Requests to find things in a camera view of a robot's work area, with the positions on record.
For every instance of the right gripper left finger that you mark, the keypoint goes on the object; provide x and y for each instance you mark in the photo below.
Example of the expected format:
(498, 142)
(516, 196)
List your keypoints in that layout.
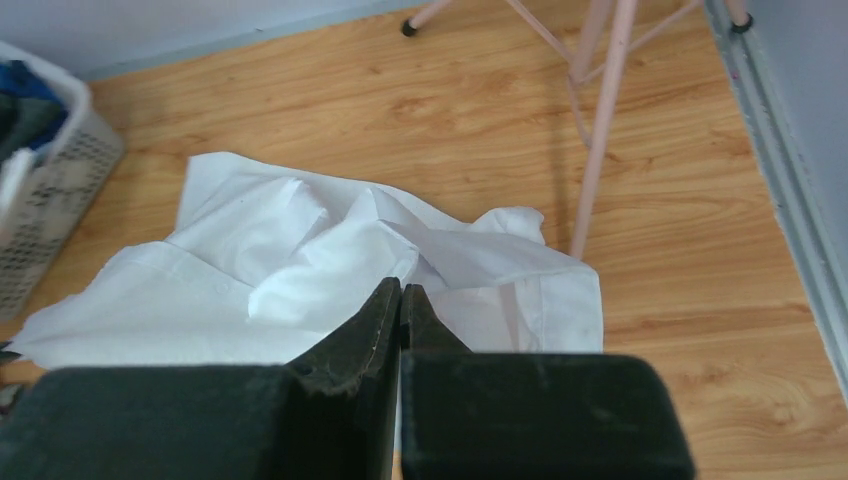
(328, 414)

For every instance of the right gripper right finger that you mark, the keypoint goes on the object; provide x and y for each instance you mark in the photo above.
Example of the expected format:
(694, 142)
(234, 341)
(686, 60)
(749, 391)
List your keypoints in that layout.
(467, 415)

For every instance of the white long sleeve shirt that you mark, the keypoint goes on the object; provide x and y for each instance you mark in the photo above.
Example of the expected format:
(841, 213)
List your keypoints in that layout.
(265, 261)

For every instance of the white plastic laundry basket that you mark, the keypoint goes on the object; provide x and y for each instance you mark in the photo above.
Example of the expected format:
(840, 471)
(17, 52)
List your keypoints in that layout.
(67, 175)

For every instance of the blue shirt in basket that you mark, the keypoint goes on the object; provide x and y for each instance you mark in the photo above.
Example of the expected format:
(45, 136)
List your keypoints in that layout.
(31, 113)

